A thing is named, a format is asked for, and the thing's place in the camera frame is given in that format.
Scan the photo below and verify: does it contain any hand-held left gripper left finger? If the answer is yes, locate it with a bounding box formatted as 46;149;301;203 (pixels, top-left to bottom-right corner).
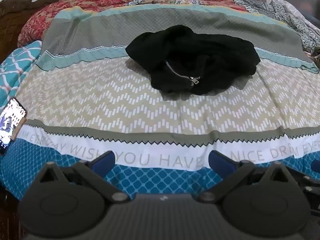
32;151;130;203

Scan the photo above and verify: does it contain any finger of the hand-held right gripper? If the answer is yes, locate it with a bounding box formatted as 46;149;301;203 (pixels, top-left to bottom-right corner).
302;159;320;205

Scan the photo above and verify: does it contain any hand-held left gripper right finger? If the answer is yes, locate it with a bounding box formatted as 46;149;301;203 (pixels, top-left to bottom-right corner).
199;150;300;203

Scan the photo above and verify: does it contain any black zip-up jacket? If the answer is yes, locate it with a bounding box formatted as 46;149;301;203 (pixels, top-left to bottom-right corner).
125;24;261;96

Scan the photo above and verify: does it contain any striped patterned bedsheet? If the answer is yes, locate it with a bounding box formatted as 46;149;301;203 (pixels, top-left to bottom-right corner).
0;4;320;202

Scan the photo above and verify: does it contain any smartphone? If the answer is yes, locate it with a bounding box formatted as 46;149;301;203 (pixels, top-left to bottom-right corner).
0;97;27;156

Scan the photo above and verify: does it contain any olive garment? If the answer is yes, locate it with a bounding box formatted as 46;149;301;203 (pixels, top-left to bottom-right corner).
309;45;320;68

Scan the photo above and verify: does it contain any teal lattice blanket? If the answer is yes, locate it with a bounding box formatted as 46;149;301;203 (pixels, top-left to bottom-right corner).
0;41;42;107

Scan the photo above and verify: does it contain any blue-grey patterned cloth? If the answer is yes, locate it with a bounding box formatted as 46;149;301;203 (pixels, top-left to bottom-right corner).
240;0;320;53

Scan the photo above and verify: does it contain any red floral quilt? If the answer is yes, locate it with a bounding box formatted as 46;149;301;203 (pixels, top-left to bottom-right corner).
17;0;253;48

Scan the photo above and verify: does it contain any dark wooden headboard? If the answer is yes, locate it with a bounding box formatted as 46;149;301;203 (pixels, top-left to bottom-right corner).
0;0;60;64

